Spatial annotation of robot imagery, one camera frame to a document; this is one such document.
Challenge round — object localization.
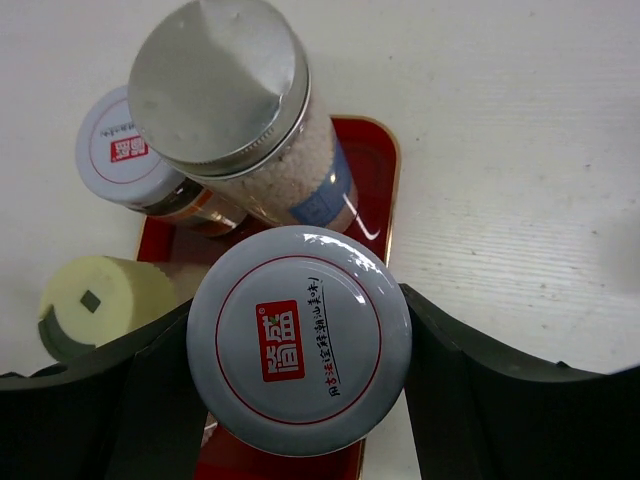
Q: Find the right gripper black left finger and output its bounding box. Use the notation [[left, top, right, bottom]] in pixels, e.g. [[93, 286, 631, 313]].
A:
[[1, 303, 207, 479]]

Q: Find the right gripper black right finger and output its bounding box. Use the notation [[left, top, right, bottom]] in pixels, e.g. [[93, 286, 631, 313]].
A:
[[401, 284, 639, 479]]

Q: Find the yellow cap spice bottle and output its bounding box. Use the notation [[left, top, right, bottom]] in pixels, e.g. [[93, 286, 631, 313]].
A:
[[38, 256, 178, 362]]

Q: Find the white cap red label jar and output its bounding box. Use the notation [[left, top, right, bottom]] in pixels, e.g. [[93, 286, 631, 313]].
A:
[[75, 86, 247, 237]]

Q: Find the silver cap tall bottle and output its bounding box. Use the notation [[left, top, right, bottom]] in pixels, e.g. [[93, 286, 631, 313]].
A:
[[128, 1, 358, 232]]

